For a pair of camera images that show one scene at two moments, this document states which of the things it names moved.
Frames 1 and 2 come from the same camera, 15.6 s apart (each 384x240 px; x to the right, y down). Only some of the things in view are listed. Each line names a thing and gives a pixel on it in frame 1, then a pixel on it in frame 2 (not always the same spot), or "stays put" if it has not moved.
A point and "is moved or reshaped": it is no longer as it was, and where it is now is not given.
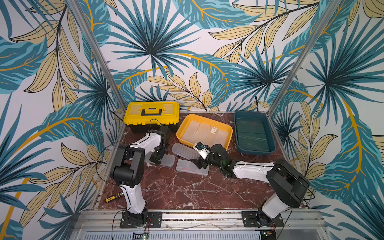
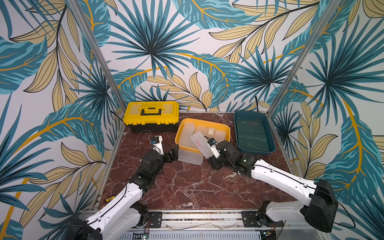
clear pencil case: (220, 137) stays put
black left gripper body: (159, 151) → (165, 158)
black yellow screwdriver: (116, 196) stays put
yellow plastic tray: (193, 129) is moved or reshaped
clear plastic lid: (183, 151) stays put
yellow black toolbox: (141, 117) stays put
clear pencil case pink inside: (187, 165) → (202, 145)
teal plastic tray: (254, 132) stays put
